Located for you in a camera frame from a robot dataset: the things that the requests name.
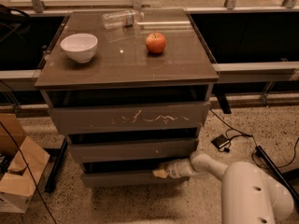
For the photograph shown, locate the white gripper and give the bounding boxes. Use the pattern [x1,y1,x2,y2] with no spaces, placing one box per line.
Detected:
[152,159,194,179]

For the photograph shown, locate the grey bottom drawer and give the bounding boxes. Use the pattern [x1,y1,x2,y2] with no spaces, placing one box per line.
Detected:
[81,158,189,188]

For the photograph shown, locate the grey drawer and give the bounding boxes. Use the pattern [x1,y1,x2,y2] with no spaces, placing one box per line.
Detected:
[69,138,198,163]
[81,158,189,188]
[50,102,209,134]

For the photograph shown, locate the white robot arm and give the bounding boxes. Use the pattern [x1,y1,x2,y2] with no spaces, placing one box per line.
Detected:
[153,151,294,224]

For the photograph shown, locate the grey top drawer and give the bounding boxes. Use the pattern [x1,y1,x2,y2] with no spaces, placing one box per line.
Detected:
[50,102,209,134]

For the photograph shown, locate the grey middle drawer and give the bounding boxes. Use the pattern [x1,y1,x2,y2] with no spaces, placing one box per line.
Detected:
[69,138,198,163]

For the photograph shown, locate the grey drawer cabinet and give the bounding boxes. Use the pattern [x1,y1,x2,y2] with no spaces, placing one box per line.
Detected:
[35,8,220,189]

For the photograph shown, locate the small black power adapter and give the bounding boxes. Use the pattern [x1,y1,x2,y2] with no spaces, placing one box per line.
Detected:
[211,134,229,149]

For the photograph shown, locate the black table leg left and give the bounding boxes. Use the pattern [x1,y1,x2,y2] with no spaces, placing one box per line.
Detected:
[45,139,68,193]

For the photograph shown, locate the black metal floor bar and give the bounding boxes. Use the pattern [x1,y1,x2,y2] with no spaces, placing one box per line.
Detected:
[255,146,299,203]

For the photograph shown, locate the red apple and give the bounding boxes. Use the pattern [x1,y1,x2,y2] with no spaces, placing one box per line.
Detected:
[146,33,166,54]

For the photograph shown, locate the brown cardboard box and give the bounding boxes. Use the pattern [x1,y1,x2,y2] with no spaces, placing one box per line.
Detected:
[0,114,50,213]

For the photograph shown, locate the metal window railing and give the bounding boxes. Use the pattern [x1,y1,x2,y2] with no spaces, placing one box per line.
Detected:
[1,0,298,91]

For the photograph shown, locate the white ceramic bowl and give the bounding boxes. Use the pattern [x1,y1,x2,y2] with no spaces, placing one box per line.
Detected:
[60,34,98,63]

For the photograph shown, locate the clear plastic water bottle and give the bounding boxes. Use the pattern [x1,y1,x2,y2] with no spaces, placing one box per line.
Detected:
[102,10,144,30]

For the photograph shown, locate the black bag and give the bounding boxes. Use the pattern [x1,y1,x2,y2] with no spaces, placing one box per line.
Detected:
[0,5,31,33]

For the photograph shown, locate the black floor cable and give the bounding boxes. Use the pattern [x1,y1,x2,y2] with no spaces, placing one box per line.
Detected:
[209,108,299,170]

